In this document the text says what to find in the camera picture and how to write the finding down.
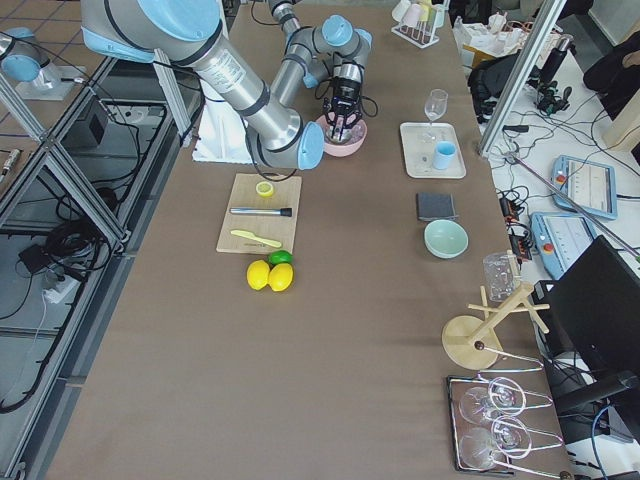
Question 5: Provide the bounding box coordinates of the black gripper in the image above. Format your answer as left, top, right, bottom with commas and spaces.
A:
323, 62, 364, 141

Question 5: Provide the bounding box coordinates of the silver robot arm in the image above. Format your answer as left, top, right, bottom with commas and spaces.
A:
81, 1, 324, 170
268, 1, 372, 144

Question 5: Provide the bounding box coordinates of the pink bowl of ice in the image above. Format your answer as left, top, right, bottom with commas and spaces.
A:
316, 116, 368, 157

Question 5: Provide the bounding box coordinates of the light blue cup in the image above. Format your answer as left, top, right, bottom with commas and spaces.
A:
432, 141, 457, 170

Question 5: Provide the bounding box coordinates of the cream rabbit tray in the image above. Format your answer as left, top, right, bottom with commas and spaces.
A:
399, 122, 466, 179

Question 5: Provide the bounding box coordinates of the clear wine glass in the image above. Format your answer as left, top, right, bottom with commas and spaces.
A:
422, 89, 448, 143

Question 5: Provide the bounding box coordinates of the half lemon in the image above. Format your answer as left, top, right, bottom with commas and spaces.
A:
255, 181, 275, 198

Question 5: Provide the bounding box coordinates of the steel muddler black tip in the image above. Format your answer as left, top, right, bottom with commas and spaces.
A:
229, 207, 293, 217

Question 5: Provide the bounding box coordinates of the dark grey folded cloth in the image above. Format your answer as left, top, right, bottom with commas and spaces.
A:
416, 192, 458, 222

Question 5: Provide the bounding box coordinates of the bamboo cutting board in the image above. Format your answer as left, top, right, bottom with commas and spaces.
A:
216, 173, 302, 254

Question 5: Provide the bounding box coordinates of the yellow plastic knife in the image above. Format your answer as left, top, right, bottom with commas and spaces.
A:
230, 229, 282, 248

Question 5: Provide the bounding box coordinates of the green lime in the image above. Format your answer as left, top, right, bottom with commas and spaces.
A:
268, 250, 293, 265

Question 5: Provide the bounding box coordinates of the green bowl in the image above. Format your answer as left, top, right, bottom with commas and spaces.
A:
424, 219, 469, 259

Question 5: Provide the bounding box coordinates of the whole yellow lemon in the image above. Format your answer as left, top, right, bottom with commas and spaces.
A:
246, 260, 271, 291
268, 263, 294, 292

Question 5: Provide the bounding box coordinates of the black water bottle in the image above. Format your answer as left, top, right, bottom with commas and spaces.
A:
539, 34, 574, 85

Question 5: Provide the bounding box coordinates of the blue teach pendant near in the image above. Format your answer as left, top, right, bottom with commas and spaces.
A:
529, 212, 597, 280

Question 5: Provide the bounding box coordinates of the blue teach pendant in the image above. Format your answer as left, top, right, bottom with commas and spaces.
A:
529, 212, 597, 280
551, 155, 618, 220

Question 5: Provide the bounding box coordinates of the blue teach pendant far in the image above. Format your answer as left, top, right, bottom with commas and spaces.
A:
551, 155, 618, 220

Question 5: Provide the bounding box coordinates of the wooden mug tree stand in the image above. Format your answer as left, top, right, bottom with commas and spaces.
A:
441, 250, 549, 371

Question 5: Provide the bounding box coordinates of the black monitor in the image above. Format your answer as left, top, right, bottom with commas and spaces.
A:
549, 236, 639, 374

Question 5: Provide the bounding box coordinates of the upside-down wine glass upper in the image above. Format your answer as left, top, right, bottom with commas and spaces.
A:
459, 377, 526, 426

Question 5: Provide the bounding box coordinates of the upside-down wine glass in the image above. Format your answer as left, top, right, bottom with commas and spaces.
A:
459, 377, 526, 426
458, 416, 532, 471

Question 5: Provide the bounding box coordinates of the black glass rack tray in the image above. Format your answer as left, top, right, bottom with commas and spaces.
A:
445, 374, 576, 476

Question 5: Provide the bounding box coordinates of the upside-down wine glass lower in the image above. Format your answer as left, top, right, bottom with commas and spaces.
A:
458, 416, 532, 471

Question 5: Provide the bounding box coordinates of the white wire dish rack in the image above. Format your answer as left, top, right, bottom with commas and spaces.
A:
391, 0, 450, 49

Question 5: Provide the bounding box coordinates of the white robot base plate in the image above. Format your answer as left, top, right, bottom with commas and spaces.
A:
192, 97, 251, 165

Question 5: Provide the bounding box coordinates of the aluminium frame post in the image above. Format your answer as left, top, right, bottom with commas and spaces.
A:
478, 0, 566, 158

